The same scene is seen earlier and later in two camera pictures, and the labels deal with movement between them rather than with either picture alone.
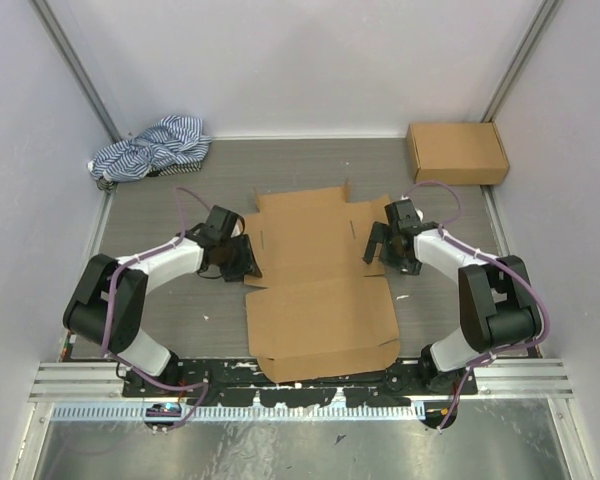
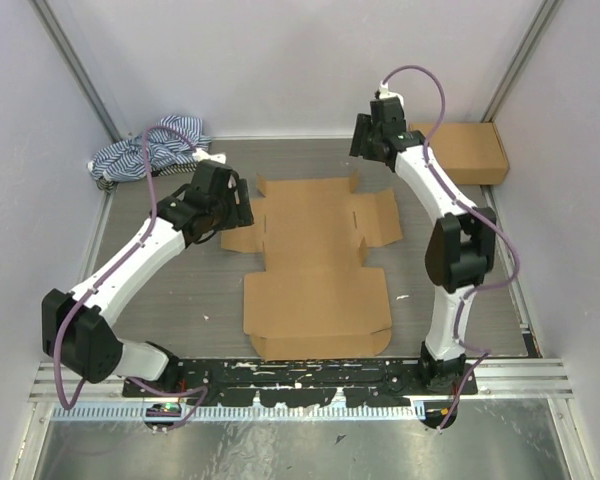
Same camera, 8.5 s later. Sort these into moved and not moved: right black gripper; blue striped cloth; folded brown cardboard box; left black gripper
Moved: left black gripper; right black gripper
Not moved: folded brown cardboard box; blue striped cloth
